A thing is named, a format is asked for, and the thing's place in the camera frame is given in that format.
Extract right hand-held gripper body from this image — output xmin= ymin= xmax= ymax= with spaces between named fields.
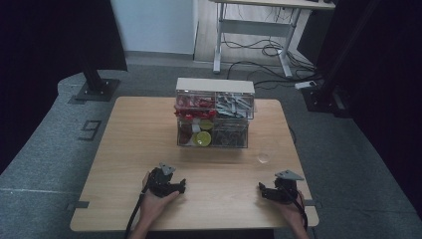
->
xmin=272 ymin=169 xmax=306 ymax=204

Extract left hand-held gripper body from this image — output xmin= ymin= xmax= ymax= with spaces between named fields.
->
xmin=146 ymin=161 xmax=182 ymax=199

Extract clear plastic cup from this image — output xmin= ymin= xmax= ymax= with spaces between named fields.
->
xmin=256 ymin=138 xmax=281 ymax=165

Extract clear drawer organizer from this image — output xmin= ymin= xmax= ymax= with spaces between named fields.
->
xmin=174 ymin=77 xmax=257 ymax=149

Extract person's left hand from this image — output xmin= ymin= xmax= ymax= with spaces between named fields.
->
xmin=140 ymin=170 xmax=180 ymax=227

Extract person's right hand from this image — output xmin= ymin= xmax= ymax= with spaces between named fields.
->
xmin=274 ymin=190 xmax=309 ymax=231

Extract brown capsule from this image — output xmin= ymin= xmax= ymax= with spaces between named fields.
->
xmin=179 ymin=122 xmax=194 ymax=144

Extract pile of red packets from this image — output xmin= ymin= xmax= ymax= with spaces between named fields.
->
xmin=174 ymin=94 xmax=218 ymax=122

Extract pile of grey packets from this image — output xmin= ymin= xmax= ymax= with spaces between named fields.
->
xmin=215 ymin=92 xmax=255 ymax=120

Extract black stand with dark base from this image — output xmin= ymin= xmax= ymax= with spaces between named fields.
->
xmin=300 ymin=0 xmax=382 ymax=120

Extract white power strip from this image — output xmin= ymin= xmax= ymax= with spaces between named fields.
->
xmin=294 ymin=80 xmax=318 ymax=91

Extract dark curtain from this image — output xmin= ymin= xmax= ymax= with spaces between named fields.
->
xmin=297 ymin=0 xmax=422 ymax=218
xmin=0 ymin=0 xmax=128 ymax=174

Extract black and red gripper cable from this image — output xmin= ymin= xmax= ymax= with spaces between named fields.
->
xmin=288 ymin=186 xmax=310 ymax=233

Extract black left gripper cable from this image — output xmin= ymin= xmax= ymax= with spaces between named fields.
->
xmin=123 ymin=187 xmax=148 ymax=239

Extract black stand with base plate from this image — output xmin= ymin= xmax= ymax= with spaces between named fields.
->
xmin=75 ymin=61 xmax=121 ymax=103

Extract black floor cables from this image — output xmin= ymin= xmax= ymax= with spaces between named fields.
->
xmin=221 ymin=33 xmax=322 ymax=90

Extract white desk frame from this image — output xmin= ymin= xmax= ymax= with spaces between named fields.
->
xmin=208 ymin=0 xmax=336 ymax=80

